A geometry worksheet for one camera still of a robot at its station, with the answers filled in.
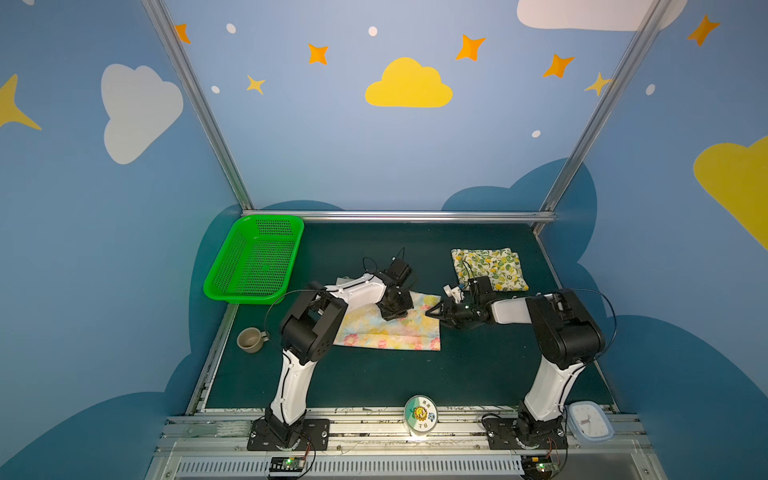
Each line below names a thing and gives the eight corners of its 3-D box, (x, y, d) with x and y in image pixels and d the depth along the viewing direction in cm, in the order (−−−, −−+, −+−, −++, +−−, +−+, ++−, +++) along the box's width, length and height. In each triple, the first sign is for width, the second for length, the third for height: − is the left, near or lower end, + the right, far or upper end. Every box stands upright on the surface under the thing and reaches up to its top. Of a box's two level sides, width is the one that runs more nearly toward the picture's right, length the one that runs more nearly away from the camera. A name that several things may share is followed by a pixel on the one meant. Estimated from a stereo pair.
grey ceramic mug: (238, 353, 88) (233, 348, 85) (245, 332, 92) (240, 327, 89) (264, 353, 88) (260, 348, 85) (270, 333, 92) (266, 327, 89)
